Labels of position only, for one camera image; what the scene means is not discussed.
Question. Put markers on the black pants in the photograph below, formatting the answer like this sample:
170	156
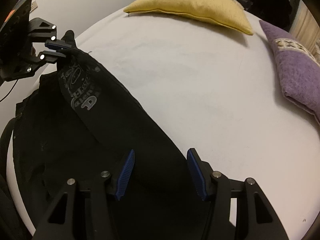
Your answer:
79	122

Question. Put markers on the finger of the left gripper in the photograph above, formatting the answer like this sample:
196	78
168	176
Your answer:
57	45
51	56

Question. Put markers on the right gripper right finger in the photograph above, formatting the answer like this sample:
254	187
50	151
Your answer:
233	209

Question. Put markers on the wall switch plate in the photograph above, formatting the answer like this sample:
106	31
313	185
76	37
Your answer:
33	6

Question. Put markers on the yellow cushion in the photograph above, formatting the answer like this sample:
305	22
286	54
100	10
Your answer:
226	13

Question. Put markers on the white bed mattress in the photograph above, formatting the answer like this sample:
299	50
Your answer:
217	90

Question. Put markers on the purple cushion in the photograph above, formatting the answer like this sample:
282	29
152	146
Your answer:
297	69

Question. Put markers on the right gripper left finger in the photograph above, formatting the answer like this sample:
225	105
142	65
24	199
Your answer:
80	209

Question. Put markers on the black chair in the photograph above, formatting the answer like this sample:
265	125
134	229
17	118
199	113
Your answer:
275	12

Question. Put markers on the right beige curtain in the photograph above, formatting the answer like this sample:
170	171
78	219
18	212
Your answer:
306	30

